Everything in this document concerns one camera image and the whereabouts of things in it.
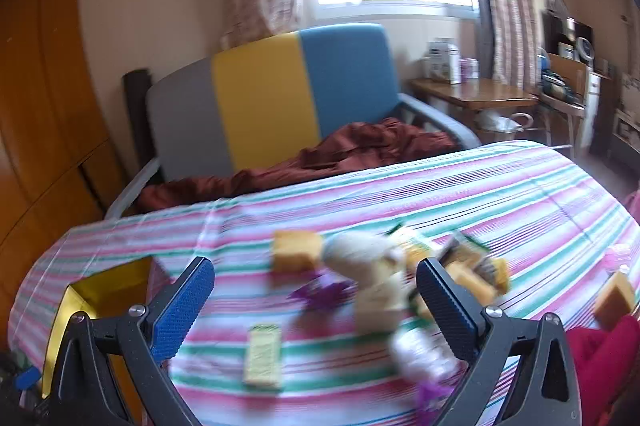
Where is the wooden desk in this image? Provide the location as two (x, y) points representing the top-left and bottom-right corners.
(410, 76), (538, 142)

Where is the yellow sponge cake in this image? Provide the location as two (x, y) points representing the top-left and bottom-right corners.
(592, 271), (637, 332)
(271, 230), (323, 274)

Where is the grey yellow blue sofa chair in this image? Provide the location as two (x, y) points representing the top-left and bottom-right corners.
(105, 22), (481, 219)

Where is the bin with plastic bag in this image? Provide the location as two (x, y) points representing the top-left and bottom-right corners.
(472, 111), (531, 142)

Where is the striped bed sheet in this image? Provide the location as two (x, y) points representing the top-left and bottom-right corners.
(7, 139), (640, 426)

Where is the person's red clothing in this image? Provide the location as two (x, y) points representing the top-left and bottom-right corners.
(565, 313), (640, 426)

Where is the wooden chair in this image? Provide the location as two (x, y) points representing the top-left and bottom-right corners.
(537, 54), (591, 157)

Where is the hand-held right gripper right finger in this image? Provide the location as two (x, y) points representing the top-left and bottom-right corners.
(416, 256), (583, 426)

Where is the dark shelf unit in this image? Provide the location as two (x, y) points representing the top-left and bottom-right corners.
(542, 11), (596, 62)

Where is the wooden wardrobe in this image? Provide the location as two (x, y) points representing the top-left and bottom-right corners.
(0, 0), (126, 307)

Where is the maroon box with gold interior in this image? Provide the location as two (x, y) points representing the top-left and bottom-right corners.
(40, 256), (166, 407)

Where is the black board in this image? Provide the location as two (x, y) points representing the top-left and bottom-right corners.
(124, 68), (153, 152)

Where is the purple wrapper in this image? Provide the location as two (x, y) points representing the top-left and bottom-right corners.
(415, 378), (456, 412)
(290, 279), (351, 309)

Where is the white printed carton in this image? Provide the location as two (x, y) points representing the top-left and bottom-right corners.
(422, 39), (463, 84)

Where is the pink translucent packet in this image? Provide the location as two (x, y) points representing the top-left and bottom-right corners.
(605, 243), (633, 274)

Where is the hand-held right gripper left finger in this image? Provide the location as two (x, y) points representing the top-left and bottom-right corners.
(42, 256), (216, 426)

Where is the maroon blanket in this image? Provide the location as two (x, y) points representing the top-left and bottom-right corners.
(136, 117), (463, 213)

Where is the cream snack packet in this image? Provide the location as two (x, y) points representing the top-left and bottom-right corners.
(355, 281), (416, 337)

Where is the white round snack packet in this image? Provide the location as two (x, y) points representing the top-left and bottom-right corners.
(322, 232), (406, 287)
(390, 328), (461, 382)

